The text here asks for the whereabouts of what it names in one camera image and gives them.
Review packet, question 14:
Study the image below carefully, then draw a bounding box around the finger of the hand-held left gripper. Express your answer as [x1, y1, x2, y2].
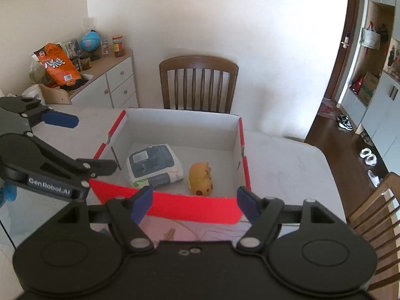
[0, 133, 118, 182]
[0, 96, 80, 136]

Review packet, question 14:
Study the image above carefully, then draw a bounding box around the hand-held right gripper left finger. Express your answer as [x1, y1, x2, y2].
[56, 186, 156, 253]

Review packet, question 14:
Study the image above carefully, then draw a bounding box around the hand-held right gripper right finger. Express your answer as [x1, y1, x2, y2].
[236, 186, 347, 254]

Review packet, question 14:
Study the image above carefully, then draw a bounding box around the red cardboard box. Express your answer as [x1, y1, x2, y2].
[88, 108, 252, 226]

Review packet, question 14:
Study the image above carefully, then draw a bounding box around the white marble desktop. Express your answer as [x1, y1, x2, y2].
[0, 104, 348, 290]

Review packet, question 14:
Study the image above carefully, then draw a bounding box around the white tissue pack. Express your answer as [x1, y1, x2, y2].
[128, 144, 185, 190]

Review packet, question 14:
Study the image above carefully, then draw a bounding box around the yellow hamster toy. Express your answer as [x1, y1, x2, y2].
[188, 161, 215, 197]

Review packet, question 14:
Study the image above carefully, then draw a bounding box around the orange snack bag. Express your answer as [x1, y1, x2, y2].
[33, 42, 82, 87]

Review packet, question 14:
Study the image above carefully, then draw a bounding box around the white sideboard with wooden top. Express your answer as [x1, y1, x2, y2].
[40, 48, 140, 110]

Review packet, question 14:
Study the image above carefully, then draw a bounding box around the blue globe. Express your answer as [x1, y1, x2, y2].
[80, 29, 101, 61]

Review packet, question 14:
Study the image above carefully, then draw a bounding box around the jar with red lid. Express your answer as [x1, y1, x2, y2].
[112, 35, 125, 58]

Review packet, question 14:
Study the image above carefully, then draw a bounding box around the red door mat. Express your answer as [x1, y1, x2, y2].
[317, 98, 340, 119]

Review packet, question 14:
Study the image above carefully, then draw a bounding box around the dark sneakers pair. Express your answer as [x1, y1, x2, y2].
[337, 114, 354, 131]

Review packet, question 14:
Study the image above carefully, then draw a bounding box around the white slippers pair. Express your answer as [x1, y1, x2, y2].
[359, 148, 377, 166]

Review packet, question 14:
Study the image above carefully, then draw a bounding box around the dark wooden chair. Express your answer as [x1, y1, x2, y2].
[159, 55, 240, 115]
[345, 172, 400, 292]

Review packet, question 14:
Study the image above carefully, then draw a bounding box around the brown cardboard carton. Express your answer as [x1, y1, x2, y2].
[358, 71, 380, 105]

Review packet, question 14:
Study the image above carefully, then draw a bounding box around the white hanging tote bag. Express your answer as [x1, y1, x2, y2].
[362, 22, 381, 50]

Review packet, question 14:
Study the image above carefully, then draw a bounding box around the brown wooden door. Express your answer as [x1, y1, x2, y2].
[323, 0, 367, 102]

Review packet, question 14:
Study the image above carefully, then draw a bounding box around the white wall cabinet unit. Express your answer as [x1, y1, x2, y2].
[340, 0, 400, 177]

